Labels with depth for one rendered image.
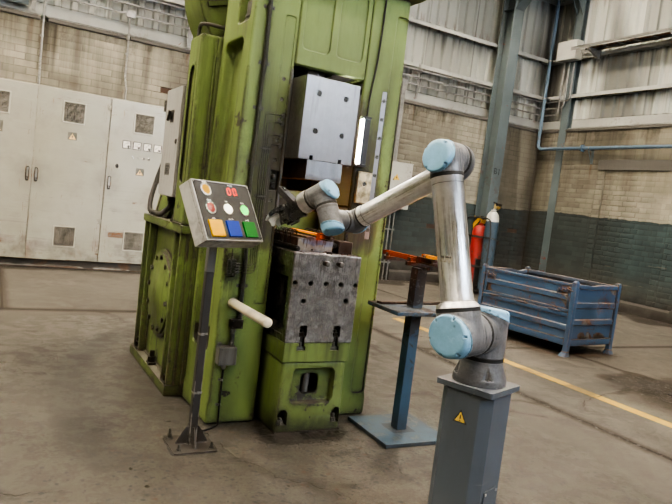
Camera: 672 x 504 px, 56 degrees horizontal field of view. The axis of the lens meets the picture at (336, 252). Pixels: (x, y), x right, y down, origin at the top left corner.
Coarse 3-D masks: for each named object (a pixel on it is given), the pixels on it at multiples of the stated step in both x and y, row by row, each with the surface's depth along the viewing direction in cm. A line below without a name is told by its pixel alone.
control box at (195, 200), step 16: (192, 192) 260; (224, 192) 274; (240, 192) 283; (192, 208) 260; (224, 208) 270; (240, 208) 278; (192, 224) 260; (208, 224) 259; (224, 224) 267; (240, 224) 275; (256, 224) 283; (208, 240) 256; (224, 240) 263; (240, 240) 271; (256, 240) 279
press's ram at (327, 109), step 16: (304, 80) 302; (320, 80) 303; (304, 96) 300; (320, 96) 304; (336, 96) 308; (352, 96) 312; (304, 112) 301; (320, 112) 305; (336, 112) 309; (352, 112) 313; (288, 128) 314; (304, 128) 302; (320, 128) 306; (336, 128) 310; (352, 128) 314; (288, 144) 313; (304, 144) 303; (320, 144) 307; (336, 144) 311; (352, 144) 316; (320, 160) 308; (336, 160) 312
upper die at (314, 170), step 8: (288, 160) 323; (296, 160) 315; (304, 160) 307; (312, 160) 306; (288, 168) 323; (296, 168) 314; (304, 168) 306; (312, 168) 307; (320, 168) 309; (328, 168) 311; (336, 168) 313; (288, 176) 322; (296, 176) 314; (304, 176) 306; (312, 176) 307; (320, 176) 309; (328, 176) 311; (336, 176) 314
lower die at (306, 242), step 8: (280, 232) 334; (280, 240) 325; (288, 240) 317; (296, 240) 309; (304, 240) 309; (312, 240) 312; (320, 240) 314; (304, 248) 310; (312, 248) 312; (320, 248) 314; (328, 248) 317
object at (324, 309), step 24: (288, 264) 307; (312, 264) 307; (360, 264) 320; (288, 288) 305; (312, 288) 308; (336, 288) 315; (288, 312) 304; (312, 312) 310; (336, 312) 317; (288, 336) 305; (312, 336) 312; (336, 336) 319
